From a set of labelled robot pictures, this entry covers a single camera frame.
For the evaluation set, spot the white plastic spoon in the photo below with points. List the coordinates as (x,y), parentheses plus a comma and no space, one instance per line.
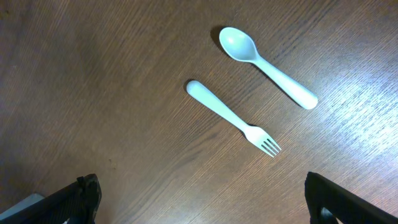
(239,46)

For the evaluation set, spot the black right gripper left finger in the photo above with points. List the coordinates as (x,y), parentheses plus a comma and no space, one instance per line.
(75,203)

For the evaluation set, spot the white plastic fork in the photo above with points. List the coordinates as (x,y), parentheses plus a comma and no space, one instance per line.
(254,134)

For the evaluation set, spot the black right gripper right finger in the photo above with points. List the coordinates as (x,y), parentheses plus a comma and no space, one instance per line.
(327,202)

